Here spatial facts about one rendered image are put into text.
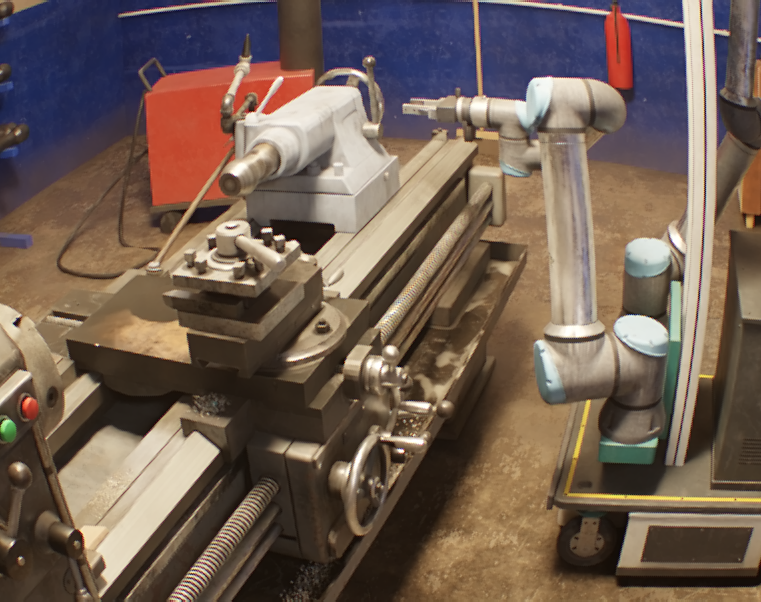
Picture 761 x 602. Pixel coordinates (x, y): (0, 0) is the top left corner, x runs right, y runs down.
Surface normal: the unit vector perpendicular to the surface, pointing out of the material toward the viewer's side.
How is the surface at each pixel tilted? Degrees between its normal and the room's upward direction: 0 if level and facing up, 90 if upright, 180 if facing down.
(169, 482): 36
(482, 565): 0
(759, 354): 90
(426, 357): 0
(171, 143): 90
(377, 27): 90
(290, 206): 90
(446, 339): 0
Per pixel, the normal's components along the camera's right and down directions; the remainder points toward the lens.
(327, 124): 0.93, 0.04
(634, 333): 0.04, -0.90
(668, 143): -0.35, 0.44
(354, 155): 0.83, -0.26
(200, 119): 0.00, 0.45
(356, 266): 0.51, -0.66
